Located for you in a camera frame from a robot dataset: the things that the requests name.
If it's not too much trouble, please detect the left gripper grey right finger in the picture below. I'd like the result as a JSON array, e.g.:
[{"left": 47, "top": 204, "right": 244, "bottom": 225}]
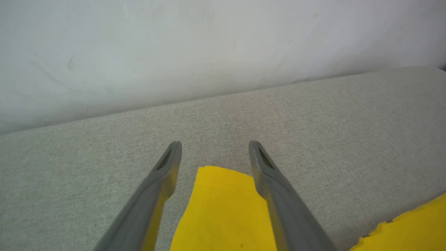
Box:
[{"left": 248, "top": 140, "right": 337, "bottom": 251}]

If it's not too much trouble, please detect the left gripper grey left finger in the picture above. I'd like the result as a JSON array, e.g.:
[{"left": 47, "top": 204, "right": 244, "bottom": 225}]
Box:
[{"left": 93, "top": 140, "right": 183, "bottom": 251}]

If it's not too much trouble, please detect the yellow garment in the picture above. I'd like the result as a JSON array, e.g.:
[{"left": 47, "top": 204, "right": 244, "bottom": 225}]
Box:
[{"left": 170, "top": 166, "right": 446, "bottom": 251}]

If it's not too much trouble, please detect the grey fabric sofa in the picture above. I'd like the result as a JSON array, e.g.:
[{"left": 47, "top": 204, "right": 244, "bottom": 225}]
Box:
[{"left": 0, "top": 66, "right": 446, "bottom": 251}]

